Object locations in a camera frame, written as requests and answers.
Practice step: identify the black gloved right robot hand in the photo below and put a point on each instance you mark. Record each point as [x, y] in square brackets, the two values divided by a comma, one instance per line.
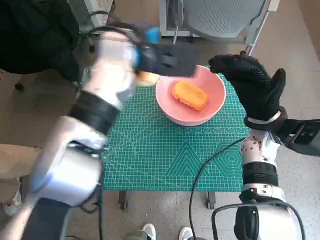
[255, 87]

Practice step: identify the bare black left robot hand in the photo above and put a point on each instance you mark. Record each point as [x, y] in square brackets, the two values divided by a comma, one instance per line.
[150, 35]

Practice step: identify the round toy bread bun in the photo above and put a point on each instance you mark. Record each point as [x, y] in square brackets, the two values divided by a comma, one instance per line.
[147, 78]

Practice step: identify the rectangular toy bread loaf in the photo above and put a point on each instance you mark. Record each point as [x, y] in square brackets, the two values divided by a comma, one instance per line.
[190, 96]

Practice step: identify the pink bowl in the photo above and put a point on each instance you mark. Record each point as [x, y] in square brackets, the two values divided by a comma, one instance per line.
[165, 100]

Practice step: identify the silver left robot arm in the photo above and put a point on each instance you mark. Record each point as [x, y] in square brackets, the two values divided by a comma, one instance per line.
[75, 160]

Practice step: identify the white vented cabinet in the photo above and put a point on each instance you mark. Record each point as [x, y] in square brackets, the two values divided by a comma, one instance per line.
[100, 5]

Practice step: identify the grey mesh office chair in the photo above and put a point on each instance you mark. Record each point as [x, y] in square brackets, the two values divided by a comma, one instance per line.
[222, 17]

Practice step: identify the green cutting mat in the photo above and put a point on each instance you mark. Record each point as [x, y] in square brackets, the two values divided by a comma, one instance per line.
[155, 155]

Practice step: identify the black table leg with caster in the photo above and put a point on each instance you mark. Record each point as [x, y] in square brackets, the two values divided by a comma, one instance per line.
[123, 200]
[211, 200]

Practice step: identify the silver chair leg with caster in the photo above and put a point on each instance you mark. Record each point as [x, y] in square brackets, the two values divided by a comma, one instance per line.
[19, 86]

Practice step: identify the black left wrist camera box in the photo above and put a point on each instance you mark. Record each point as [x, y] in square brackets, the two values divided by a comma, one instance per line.
[175, 60]

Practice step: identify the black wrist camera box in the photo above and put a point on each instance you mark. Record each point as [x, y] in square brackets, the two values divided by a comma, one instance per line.
[175, 60]
[300, 135]

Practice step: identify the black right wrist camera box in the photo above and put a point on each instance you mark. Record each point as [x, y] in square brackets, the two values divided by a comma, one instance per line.
[300, 135]

